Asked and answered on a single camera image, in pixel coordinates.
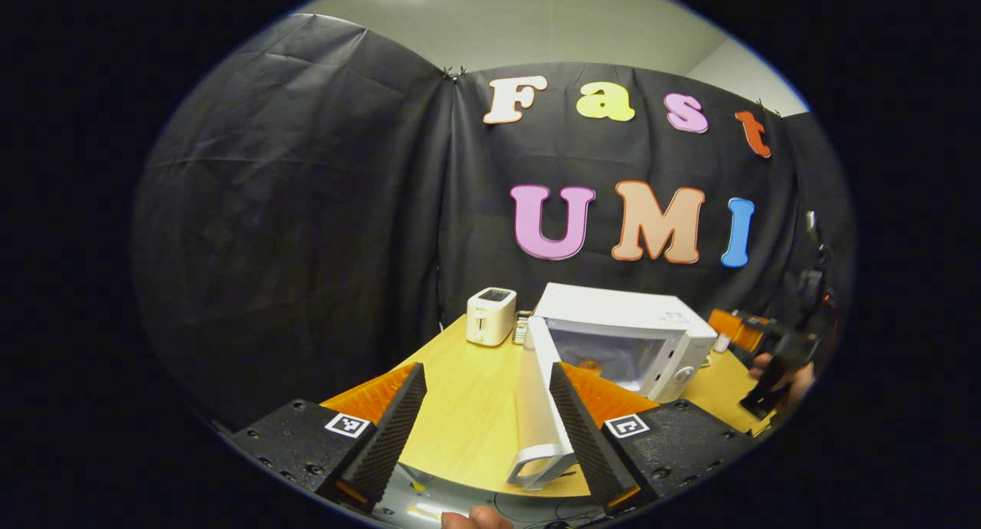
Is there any white microwave oven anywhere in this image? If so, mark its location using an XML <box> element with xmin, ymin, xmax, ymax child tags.
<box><xmin>506</xmin><ymin>282</ymin><xmax>720</xmax><ymax>492</ymax></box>

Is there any black cable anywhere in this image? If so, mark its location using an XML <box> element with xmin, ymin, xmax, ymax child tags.
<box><xmin>490</xmin><ymin>489</ymin><xmax>608</xmax><ymax>528</ymax></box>

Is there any white toaster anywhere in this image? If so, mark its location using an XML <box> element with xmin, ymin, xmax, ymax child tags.
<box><xmin>465</xmin><ymin>287</ymin><xmax>518</xmax><ymax>348</ymax></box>

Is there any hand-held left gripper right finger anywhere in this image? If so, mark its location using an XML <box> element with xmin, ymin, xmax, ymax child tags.
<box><xmin>549</xmin><ymin>361</ymin><xmax>757</xmax><ymax>516</ymax></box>

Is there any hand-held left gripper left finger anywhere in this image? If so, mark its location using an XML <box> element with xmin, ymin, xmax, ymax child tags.
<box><xmin>228</xmin><ymin>362</ymin><xmax>428</xmax><ymax>514</ymax></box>

